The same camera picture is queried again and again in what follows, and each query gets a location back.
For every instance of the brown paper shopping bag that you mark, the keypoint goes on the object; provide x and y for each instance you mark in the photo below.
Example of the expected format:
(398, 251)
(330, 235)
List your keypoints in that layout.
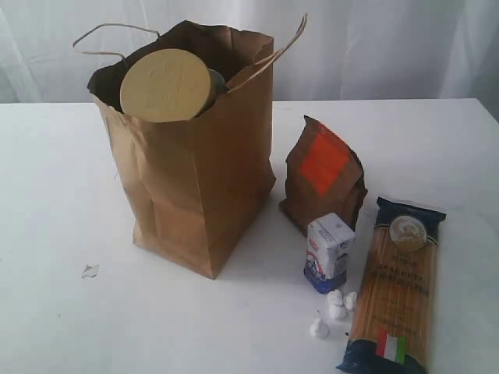
(195, 186)

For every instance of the small white blue carton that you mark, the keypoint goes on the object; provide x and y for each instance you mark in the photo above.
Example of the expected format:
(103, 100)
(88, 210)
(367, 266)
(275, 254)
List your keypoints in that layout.
(329, 241)

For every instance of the clear jar gold lid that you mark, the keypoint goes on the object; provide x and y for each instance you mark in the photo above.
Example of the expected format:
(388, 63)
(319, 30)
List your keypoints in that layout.
(169, 85)

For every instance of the spaghetti packet dark blue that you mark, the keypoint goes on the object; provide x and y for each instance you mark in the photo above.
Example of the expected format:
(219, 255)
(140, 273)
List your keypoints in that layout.
(391, 325)

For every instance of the brown pouch orange label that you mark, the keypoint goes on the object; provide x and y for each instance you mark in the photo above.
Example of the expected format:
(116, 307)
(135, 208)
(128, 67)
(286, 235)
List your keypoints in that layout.
(324, 175)

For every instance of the white crumpled lump upper left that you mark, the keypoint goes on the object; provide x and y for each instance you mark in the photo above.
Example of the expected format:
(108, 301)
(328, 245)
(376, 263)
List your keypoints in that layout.
(335, 299)

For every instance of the white crumpled lump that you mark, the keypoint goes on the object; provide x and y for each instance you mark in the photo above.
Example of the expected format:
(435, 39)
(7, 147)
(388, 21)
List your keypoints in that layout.
(350, 301)
(319, 329)
(337, 312)
(335, 299)

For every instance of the white crumpled lump right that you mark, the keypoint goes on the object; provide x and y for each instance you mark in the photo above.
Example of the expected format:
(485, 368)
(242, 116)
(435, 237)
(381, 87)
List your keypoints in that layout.
(350, 301)

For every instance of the white crumpled lump middle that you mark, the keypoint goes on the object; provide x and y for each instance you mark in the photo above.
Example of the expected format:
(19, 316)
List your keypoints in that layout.
(337, 312)

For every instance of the white crumpled lump lower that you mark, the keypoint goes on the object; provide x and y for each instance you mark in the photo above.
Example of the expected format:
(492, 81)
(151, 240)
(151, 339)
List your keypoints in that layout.
(319, 329)

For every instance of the clear plastic scrap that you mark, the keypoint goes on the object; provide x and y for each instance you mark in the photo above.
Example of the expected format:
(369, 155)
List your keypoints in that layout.
(90, 271)

